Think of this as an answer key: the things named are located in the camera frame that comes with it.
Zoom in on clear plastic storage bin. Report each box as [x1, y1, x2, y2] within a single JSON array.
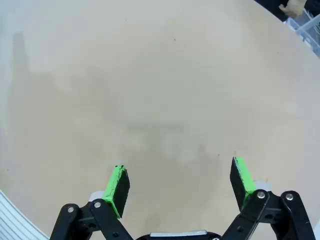
[[283, 9, 320, 58]]

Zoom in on white ribbed panel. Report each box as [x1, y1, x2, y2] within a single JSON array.
[[0, 189, 50, 240]]

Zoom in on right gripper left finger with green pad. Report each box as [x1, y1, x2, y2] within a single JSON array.
[[49, 164, 138, 240]]

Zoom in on person in black t-shirt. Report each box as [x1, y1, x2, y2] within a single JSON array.
[[253, 0, 320, 25]]

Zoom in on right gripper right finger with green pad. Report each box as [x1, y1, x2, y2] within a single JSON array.
[[221, 156, 315, 240]]

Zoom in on person's left hand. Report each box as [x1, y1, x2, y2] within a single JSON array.
[[278, 0, 305, 19]]

